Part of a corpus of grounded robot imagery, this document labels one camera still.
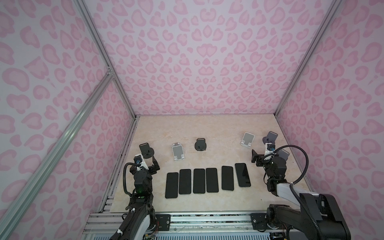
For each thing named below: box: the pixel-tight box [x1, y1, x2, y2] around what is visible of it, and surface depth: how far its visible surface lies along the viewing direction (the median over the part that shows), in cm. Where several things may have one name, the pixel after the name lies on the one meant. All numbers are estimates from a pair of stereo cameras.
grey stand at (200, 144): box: [194, 138, 207, 151], surface depth 100 cm
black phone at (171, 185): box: [165, 172, 179, 199], surface depth 88 cm
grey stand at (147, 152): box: [139, 142, 155, 159], surface depth 95 cm
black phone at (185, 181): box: [179, 169, 192, 195], surface depth 88 cm
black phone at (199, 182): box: [193, 168, 206, 194], surface depth 88 cm
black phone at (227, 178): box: [221, 165, 234, 191], surface depth 90 cm
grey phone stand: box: [262, 131, 278, 145], surface depth 100 cm
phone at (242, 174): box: [235, 163, 251, 187], surface depth 90 cm
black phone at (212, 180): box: [206, 168, 219, 193], surface depth 88 cm
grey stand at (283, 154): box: [277, 149, 290, 161], surface depth 94 cm
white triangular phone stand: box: [240, 132, 255, 148], surface depth 100 cm
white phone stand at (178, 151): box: [172, 142, 185, 162], surface depth 96 cm
